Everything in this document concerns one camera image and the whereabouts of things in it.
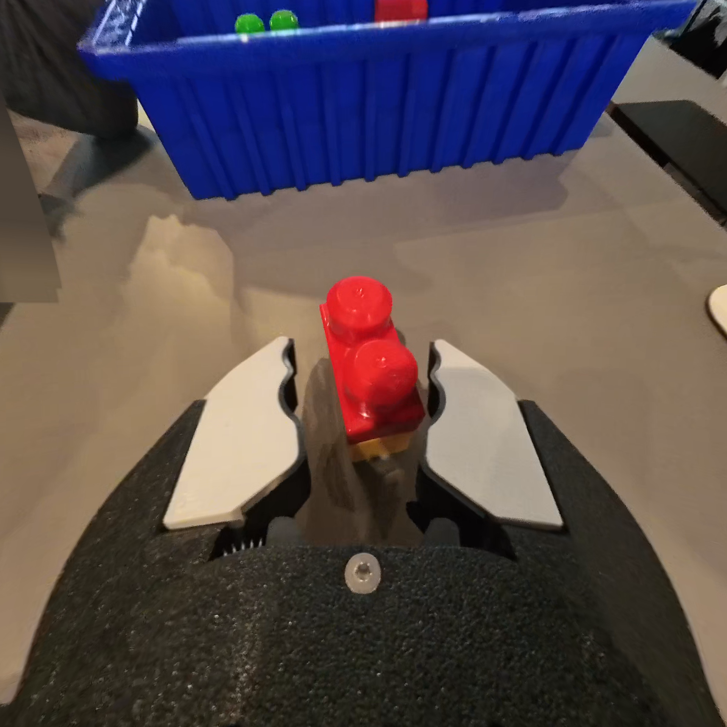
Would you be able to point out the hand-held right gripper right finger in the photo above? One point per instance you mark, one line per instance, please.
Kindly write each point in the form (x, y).
(483, 443)

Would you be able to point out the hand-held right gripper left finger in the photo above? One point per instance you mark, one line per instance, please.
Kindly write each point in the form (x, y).
(238, 437)

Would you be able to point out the yellow mega block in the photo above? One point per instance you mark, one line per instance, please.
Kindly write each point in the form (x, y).
(375, 448)

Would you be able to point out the red two-stud mega block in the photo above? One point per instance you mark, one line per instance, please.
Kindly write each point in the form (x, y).
(369, 352)

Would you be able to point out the blue plastic bin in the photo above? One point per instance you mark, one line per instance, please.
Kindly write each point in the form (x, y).
(369, 113)

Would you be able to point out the green mega block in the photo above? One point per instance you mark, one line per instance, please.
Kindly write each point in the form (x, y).
(250, 24)

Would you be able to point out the white board stand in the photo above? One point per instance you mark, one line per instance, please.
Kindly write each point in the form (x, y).
(720, 312)

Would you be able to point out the dark cloth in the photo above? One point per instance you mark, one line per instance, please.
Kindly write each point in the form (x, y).
(57, 68)

